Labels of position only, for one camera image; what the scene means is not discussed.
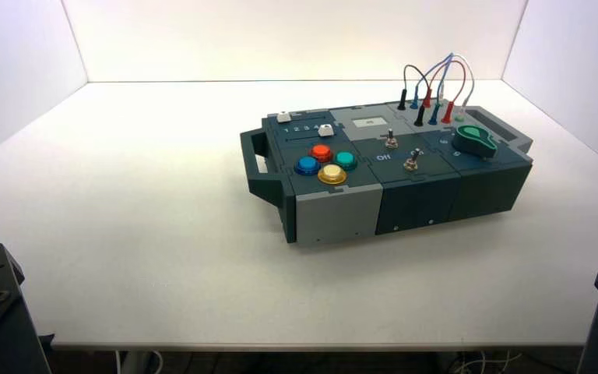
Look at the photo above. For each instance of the green rotary knob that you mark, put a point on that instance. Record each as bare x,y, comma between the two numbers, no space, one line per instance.
475,140

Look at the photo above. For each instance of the green round push button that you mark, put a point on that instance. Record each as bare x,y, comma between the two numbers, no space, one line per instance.
346,159

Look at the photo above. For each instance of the red round push button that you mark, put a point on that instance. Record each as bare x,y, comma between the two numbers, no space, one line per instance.
321,152

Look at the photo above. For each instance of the grey table leg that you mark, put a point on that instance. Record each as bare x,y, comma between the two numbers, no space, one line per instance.
136,363

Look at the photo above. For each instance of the blue round push button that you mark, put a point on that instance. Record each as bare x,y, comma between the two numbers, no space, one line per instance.
307,165

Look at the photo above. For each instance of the small grey display screen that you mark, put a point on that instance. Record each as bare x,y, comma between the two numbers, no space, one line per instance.
369,123

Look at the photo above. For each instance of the yellow round push button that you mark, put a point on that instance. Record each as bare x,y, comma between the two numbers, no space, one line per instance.
332,173

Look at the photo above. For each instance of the white slider knob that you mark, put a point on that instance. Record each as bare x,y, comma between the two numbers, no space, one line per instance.
283,117
326,130

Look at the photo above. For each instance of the dark teal task board box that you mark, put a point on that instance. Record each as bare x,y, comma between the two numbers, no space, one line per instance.
417,198

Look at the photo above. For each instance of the metal toggle switch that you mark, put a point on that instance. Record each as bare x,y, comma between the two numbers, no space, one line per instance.
391,139
411,162

